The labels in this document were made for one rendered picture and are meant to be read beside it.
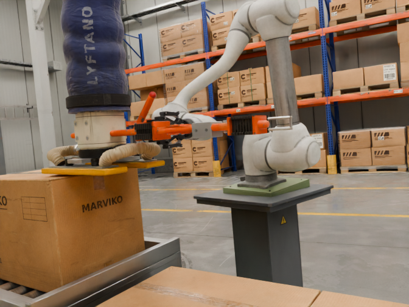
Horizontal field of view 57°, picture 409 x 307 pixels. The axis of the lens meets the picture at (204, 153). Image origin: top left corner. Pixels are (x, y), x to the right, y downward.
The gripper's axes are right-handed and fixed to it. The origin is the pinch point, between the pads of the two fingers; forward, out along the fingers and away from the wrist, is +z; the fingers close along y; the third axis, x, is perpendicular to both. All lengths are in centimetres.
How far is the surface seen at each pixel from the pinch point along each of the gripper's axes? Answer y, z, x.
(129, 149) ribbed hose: 5.4, 9.5, 4.3
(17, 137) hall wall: -34, -583, 895
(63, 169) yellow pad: 10.2, 15.5, 28.7
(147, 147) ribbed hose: 5.3, 1.1, 3.5
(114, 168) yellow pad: 11.0, 13.7, 7.7
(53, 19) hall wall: -402, -756, 894
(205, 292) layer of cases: 53, 2, -15
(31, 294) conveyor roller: 53, 22, 44
